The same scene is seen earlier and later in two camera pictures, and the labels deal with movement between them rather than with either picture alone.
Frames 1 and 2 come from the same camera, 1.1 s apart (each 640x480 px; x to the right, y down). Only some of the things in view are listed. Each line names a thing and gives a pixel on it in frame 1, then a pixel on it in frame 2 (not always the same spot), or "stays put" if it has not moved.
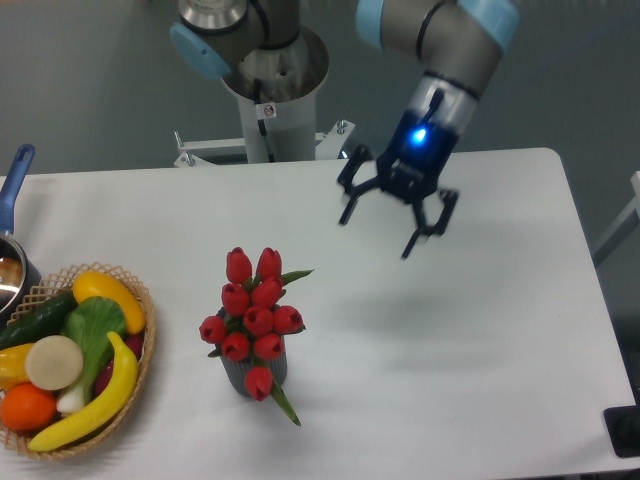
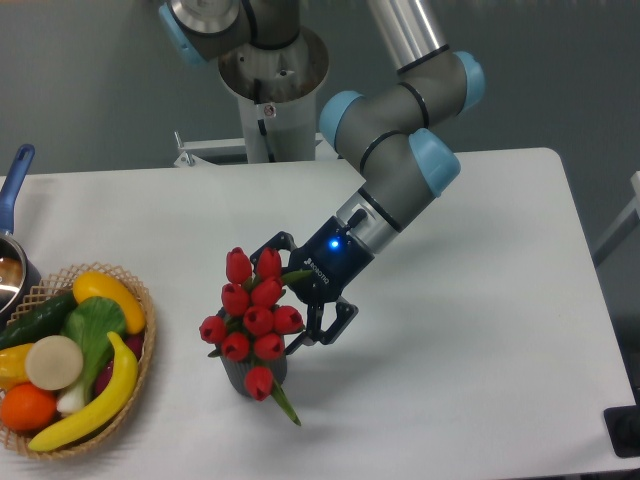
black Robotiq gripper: [410, 168] -> [337, 258]
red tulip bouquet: [254, 326] stays put
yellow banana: [111, 405] stays put
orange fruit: [27, 407] stays put
